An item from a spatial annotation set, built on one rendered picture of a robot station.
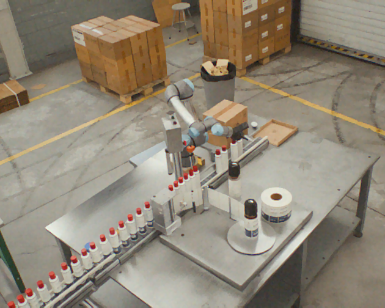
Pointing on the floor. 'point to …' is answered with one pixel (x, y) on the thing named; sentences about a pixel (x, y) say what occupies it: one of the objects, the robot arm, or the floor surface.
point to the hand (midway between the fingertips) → (249, 132)
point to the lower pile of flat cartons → (5, 98)
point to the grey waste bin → (219, 91)
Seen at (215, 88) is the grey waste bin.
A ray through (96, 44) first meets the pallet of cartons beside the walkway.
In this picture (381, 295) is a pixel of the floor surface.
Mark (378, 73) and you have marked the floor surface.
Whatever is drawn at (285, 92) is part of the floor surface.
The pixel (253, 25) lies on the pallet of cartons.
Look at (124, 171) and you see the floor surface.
